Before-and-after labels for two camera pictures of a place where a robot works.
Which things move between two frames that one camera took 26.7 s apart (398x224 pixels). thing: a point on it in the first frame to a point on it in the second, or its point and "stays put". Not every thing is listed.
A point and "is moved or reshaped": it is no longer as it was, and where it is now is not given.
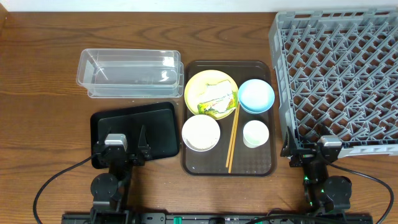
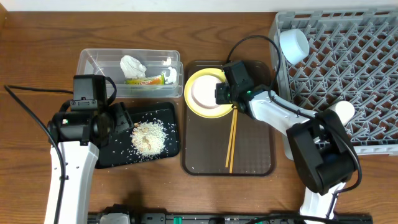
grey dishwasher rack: [336, 74] stays put
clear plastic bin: [130, 73] stays put
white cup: [255, 134] to [346, 109]
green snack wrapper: [217, 98] to [158, 80]
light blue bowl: [256, 96] is moved or reshaped
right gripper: [310, 152] to [221, 94]
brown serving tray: [229, 119] stays put
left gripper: [123, 156] to [123, 115]
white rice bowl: [201, 132] to [203, 91]
